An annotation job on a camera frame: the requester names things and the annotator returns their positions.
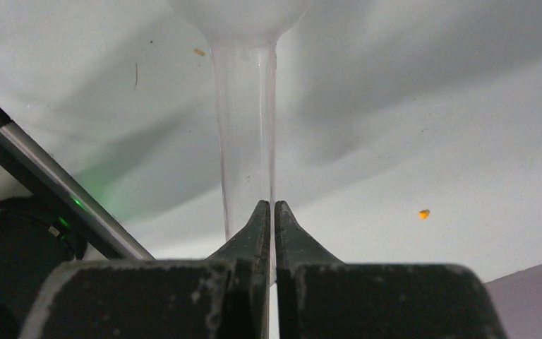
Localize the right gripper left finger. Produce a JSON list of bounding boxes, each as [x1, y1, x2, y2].
[[20, 201, 271, 338]]

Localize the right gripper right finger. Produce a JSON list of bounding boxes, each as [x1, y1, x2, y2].
[[275, 201, 506, 338]]

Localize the clear plastic scoop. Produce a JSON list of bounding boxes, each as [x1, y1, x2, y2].
[[167, 0, 311, 244]]

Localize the orange kibble crumb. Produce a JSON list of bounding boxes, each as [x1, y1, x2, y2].
[[418, 209, 430, 220]]

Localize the aluminium frame rail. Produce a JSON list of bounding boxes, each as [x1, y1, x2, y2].
[[0, 108, 154, 260]]

